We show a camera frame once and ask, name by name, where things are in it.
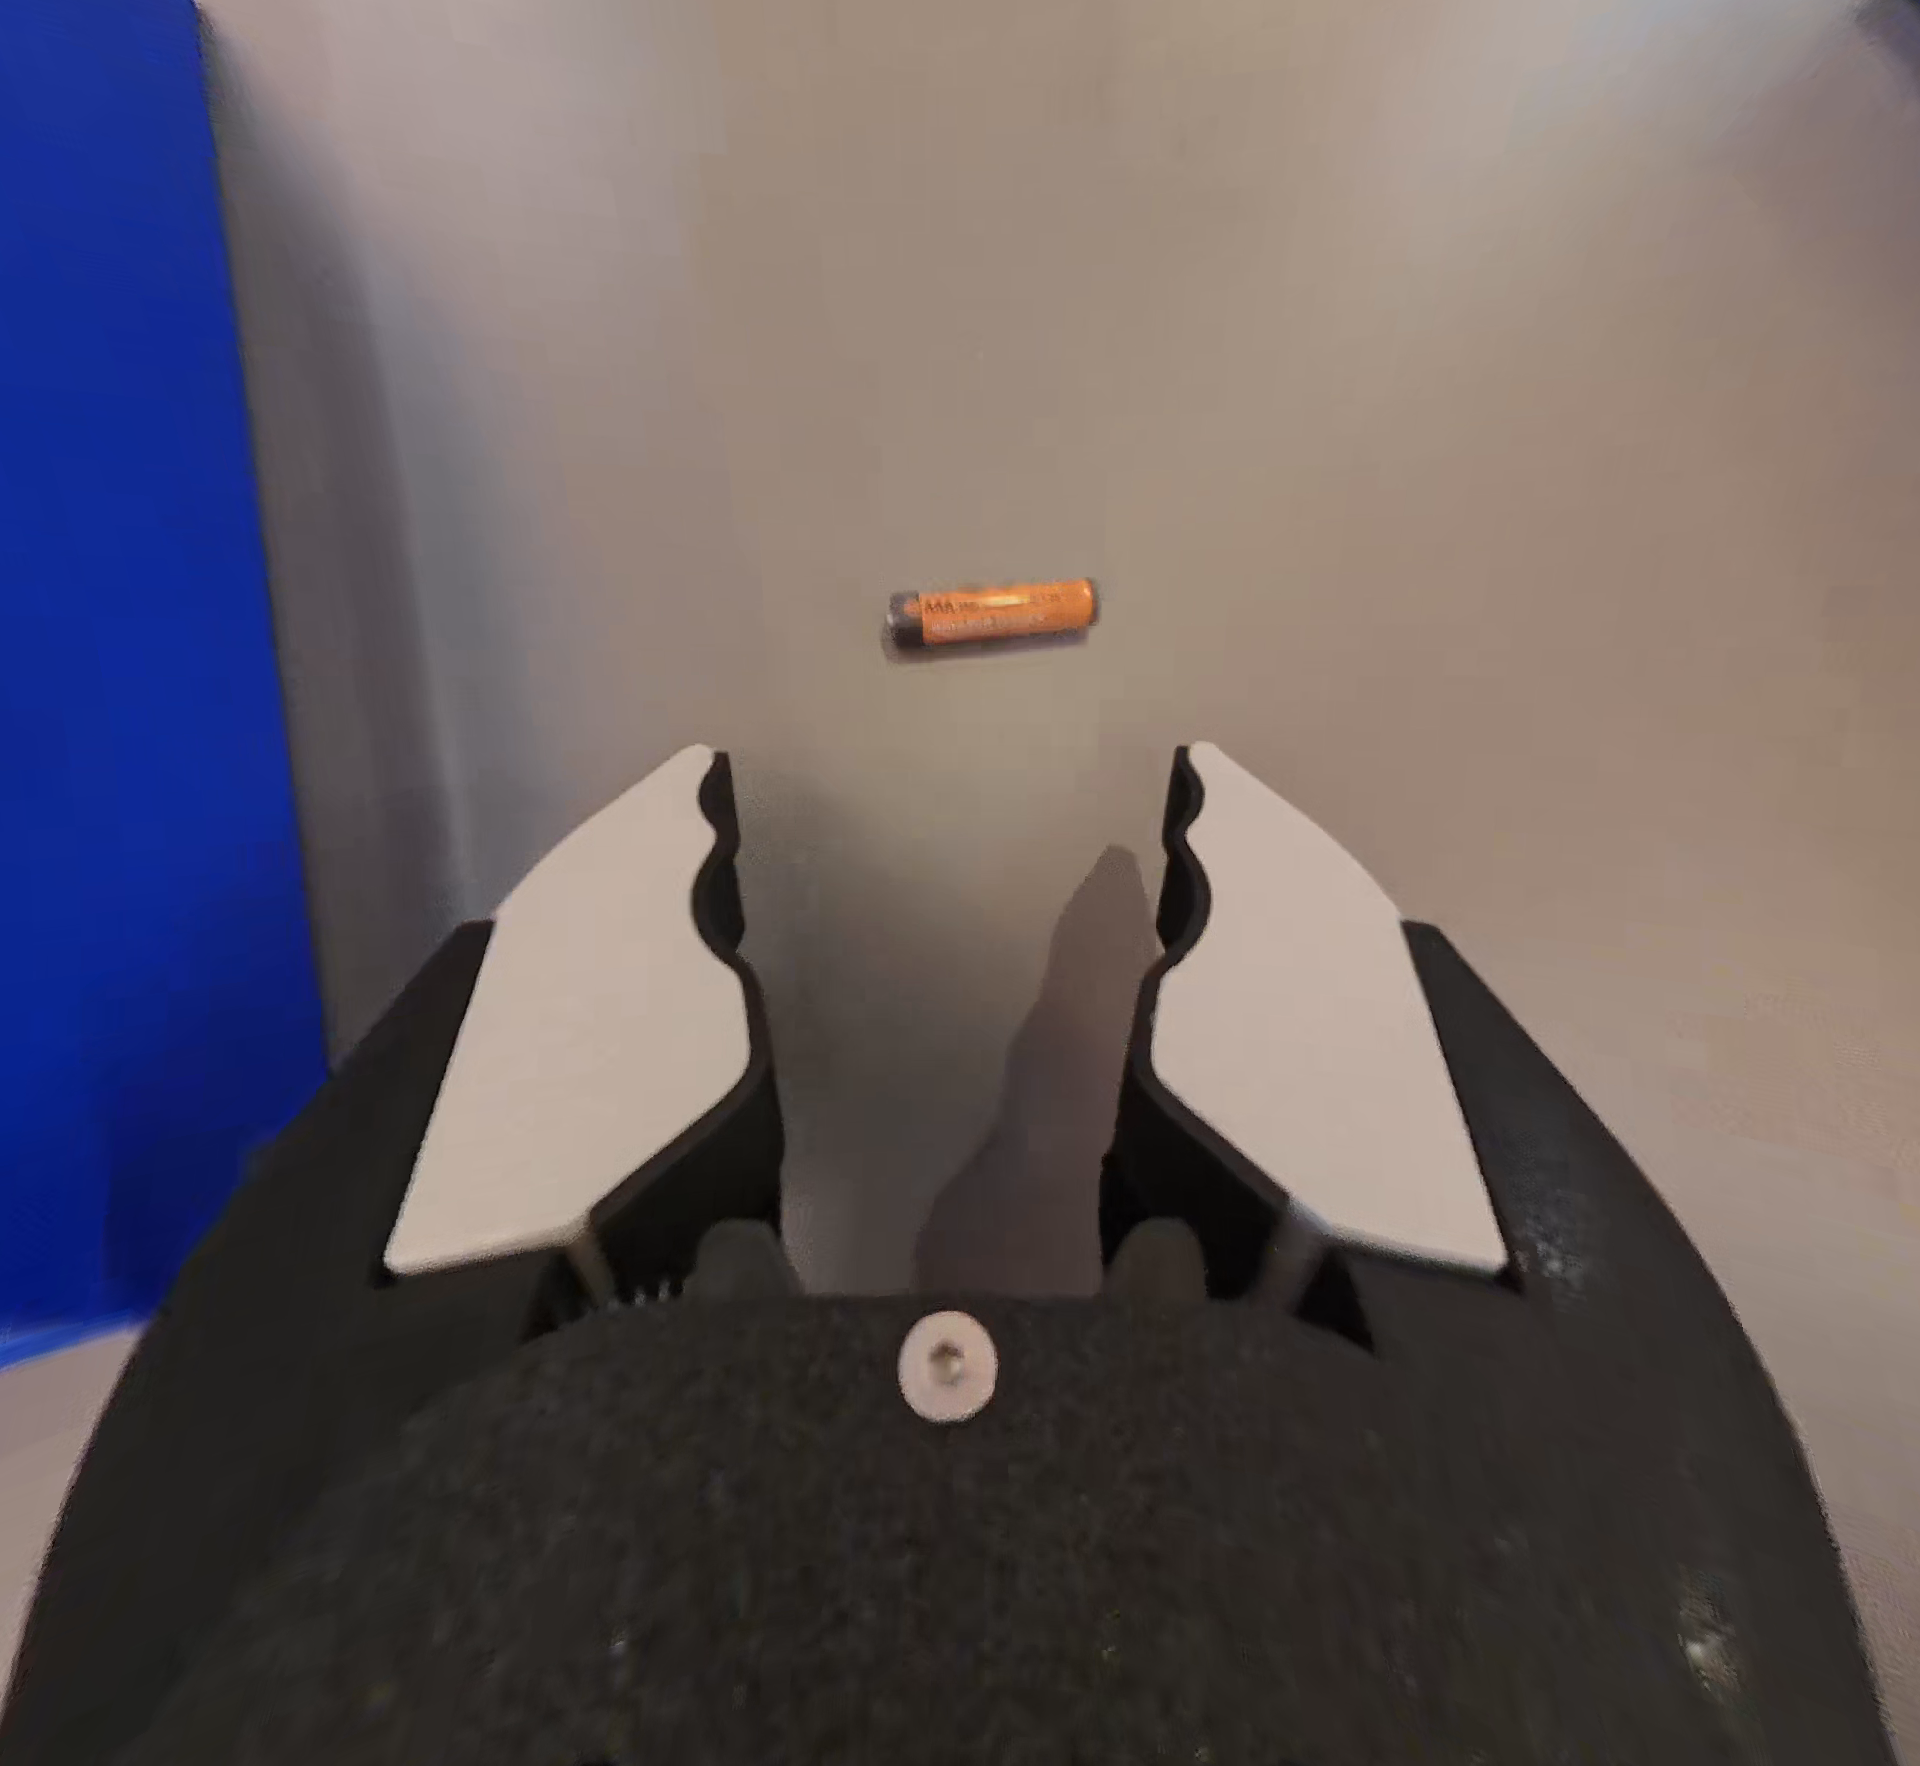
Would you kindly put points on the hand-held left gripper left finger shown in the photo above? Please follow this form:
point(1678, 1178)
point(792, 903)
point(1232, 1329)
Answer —
point(584, 1031)

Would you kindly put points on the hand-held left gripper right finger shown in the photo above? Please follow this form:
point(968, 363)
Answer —
point(1303, 1046)

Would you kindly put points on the orange battery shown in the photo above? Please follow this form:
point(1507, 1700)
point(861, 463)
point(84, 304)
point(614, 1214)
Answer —
point(997, 614)

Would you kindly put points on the blue bin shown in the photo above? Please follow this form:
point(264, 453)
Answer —
point(120, 597)

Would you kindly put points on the grey desk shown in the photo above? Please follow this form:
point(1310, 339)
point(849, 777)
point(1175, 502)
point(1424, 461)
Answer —
point(1350, 371)

